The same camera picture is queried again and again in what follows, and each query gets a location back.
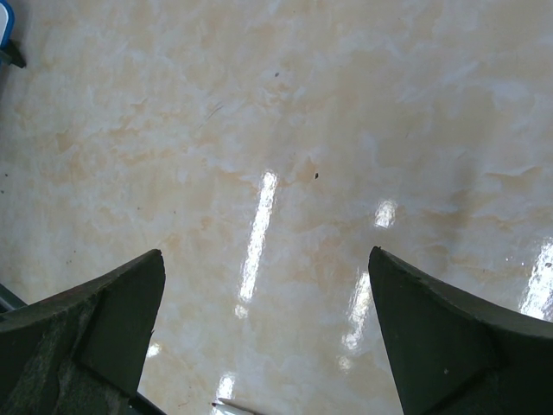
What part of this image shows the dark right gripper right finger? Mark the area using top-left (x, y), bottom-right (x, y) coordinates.
top-left (368, 246), bottom-right (552, 414)

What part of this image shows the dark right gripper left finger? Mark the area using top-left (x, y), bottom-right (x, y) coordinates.
top-left (1, 249), bottom-right (166, 414)

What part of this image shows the black whiteboard stand foot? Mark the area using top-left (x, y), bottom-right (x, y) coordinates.
top-left (0, 39), bottom-right (27, 68)

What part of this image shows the blue-framed whiteboard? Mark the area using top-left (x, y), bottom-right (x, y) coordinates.
top-left (0, 0), bottom-right (15, 49)

